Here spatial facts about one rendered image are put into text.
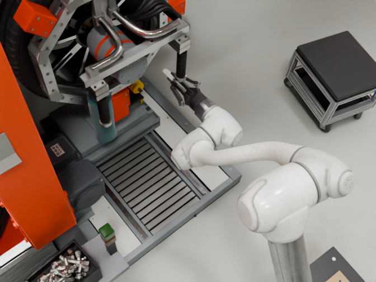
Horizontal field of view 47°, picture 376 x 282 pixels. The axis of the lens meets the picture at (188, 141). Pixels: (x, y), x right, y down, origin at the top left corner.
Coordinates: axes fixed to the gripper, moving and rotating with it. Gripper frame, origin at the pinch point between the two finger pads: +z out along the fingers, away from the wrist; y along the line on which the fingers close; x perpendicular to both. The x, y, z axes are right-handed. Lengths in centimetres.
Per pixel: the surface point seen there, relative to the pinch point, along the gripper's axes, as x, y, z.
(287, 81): -101, 19, -8
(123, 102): 4.1, -22.1, 8.4
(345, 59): -90, 48, -29
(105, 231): 44, -40, -41
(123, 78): 32.7, -3.2, -5.3
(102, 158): -12, -59, 12
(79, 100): 28.0, -25.1, 9.8
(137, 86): -0.3, -13.9, 10.1
